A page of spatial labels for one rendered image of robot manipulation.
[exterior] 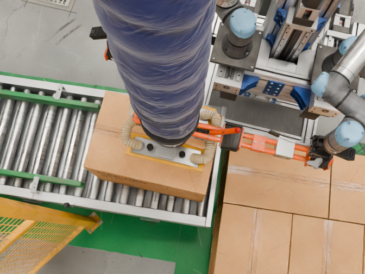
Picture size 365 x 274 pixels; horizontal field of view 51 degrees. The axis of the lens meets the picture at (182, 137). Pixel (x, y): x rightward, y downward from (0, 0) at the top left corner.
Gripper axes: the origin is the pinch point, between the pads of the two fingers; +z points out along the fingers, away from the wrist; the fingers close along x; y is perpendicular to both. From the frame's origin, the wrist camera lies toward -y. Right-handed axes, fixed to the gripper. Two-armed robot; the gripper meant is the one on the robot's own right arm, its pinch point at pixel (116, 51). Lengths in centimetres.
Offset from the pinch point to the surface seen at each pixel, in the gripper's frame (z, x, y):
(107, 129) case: 31.0, -26.5, -3.1
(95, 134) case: 31.0, -30.4, -8.0
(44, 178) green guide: 62, -54, -38
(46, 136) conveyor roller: 71, -28, -49
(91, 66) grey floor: 125, 44, -56
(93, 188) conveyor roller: 71, -53, -13
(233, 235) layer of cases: 73, -61, 71
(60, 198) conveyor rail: 67, -62, -28
